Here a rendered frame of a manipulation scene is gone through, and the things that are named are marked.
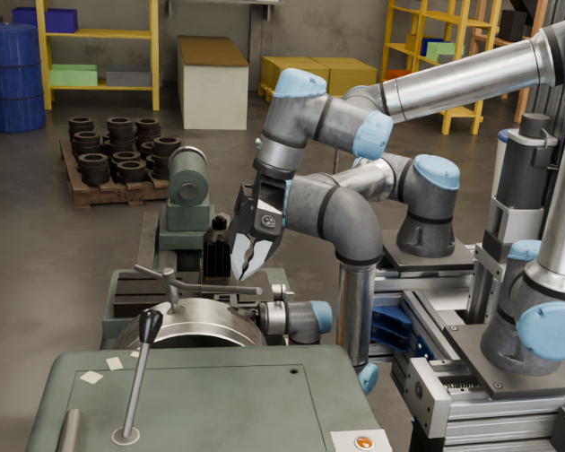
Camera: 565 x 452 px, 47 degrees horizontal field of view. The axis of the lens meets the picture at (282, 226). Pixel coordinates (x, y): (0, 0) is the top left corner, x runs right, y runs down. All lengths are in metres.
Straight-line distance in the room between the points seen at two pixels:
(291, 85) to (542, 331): 0.55
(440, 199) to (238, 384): 0.83
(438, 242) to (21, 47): 5.74
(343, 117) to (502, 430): 0.70
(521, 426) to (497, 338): 0.19
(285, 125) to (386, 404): 2.21
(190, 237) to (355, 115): 1.37
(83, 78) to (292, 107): 7.02
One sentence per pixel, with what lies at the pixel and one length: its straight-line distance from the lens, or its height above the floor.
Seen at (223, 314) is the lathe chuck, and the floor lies 1.23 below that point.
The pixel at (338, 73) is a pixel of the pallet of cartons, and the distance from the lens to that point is 8.48.
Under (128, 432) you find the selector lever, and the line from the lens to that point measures 0.93.
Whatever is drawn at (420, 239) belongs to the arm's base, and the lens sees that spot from 1.69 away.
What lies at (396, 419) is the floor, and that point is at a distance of 3.02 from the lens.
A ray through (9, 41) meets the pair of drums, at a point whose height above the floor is 0.88.
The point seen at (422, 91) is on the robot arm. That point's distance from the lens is 1.13.
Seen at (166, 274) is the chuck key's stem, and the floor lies 1.32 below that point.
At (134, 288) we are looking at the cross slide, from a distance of 1.87.
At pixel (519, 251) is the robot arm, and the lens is 1.24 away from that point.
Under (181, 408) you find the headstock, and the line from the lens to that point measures 0.97.
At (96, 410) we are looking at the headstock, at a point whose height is 1.26.
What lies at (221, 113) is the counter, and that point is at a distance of 7.19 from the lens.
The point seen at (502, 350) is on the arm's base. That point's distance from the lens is 1.31.
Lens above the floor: 1.86
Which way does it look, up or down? 23 degrees down
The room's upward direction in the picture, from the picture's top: 4 degrees clockwise
